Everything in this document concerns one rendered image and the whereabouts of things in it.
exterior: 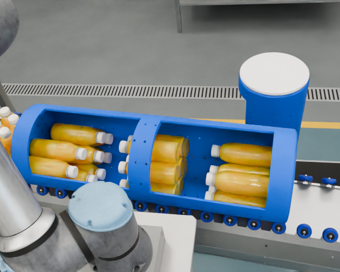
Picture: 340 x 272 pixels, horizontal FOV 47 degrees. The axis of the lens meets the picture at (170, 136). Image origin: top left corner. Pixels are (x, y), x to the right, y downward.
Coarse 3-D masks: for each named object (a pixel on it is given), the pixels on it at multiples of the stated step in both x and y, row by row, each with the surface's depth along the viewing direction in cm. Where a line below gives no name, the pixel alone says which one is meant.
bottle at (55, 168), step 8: (32, 160) 129; (40, 160) 129; (48, 160) 129; (56, 160) 128; (32, 168) 128; (40, 168) 127; (48, 168) 127; (56, 168) 126; (64, 168) 127; (56, 176) 127; (64, 176) 127
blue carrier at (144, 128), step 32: (32, 128) 126; (128, 128) 142; (160, 128) 138; (192, 128) 134; (224, 128) 117; (256, 128) 115; (288, 128) 117; (128, 160) 116; (192, 160) 140; (288, 160) 106; (128, 192) 121; (192, 192) 134; (288, 192) 105
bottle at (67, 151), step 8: (32, 144) 132; (40, 144) 132; (48, 144) 131; (56, 144) 131; (64, 144) 130; (72, 144) 131; (32, 152) 132; (40, 152) 131; (48, 152) 130; (56, 152) 130; (64, 152) 129; (72, 152) 129; (64, 160) 130; (72, 160) 131
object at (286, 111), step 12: (240, 84) 163; (252, 96) 158; (264, 96) 154; (276, 96) 153; (288, 96) 153; (300, 96) 156; (252, 108) 163; (264, 108) 159; (276, 108) 157; (288, 108) 158; (300, 108) 163; (252, 120) 167; (264, 120) 163; (276, 120) 162; (288, 120) 163; (300, 120) 170
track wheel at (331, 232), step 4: (328, 228) 118; (332, 228) 117; (324, 232) 118; (328, 232) 117; (332, 232) 117; (336, 232) 117; (324, 236) 118; (328, 236) 118; (332, 236) 117; (336, 236) 117; (328, 240) 118; (332, 240) 117; (336, 240) 117
